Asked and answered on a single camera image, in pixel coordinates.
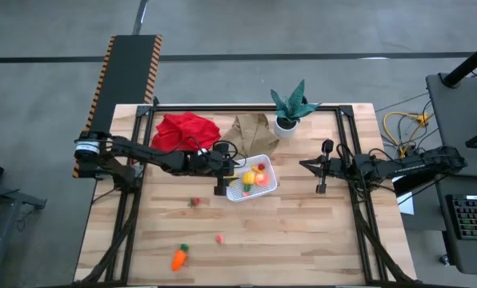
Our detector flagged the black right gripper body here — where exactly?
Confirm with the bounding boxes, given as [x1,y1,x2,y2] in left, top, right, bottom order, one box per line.
[315,139,356,196]

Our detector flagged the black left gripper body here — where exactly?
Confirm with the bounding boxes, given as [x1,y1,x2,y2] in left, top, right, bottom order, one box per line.
[189,142,234,197]

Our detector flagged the white perforated plastic basket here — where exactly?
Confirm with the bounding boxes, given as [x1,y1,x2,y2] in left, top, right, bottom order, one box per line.
[225,154,279,203]

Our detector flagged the yellow toy pepper green stem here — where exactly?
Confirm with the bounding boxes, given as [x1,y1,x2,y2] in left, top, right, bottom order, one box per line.
[241,170,257,193]

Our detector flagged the orange toy carrot green top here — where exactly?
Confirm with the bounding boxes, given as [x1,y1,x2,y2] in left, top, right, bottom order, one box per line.
[170,242,190,273]

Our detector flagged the brown paper bag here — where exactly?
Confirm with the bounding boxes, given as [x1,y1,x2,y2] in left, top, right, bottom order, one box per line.
[221,113,282,159]

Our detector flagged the green plant in white pot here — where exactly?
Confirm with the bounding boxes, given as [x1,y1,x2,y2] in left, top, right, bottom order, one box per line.
[270,78,322,140]

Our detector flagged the red crumpled cloth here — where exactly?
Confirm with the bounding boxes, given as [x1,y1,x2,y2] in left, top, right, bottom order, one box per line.
[150,111,222,153]

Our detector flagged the white paper sheet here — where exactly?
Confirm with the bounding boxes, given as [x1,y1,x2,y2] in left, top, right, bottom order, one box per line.
[397,194,415,216]

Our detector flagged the black mat with hazard stripes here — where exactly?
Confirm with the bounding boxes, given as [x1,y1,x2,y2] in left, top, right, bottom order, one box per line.
[75,34,163,179]

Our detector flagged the grey computer workstation cart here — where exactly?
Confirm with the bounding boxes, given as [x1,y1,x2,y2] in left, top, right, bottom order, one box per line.
[393,73,477,278]

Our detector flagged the backlit black keyboard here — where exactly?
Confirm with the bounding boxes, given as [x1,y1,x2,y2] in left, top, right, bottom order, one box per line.
[446,194,477,241]

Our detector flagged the black round pole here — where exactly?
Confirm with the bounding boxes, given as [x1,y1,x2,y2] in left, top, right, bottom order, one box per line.
[441,36,477,88]

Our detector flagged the black aluminium table frame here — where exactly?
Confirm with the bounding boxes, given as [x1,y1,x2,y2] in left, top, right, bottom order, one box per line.
[74,95,419,288]

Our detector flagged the yellow floor cable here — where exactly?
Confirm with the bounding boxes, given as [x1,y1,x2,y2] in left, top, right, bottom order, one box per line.
[383,110,431,158]

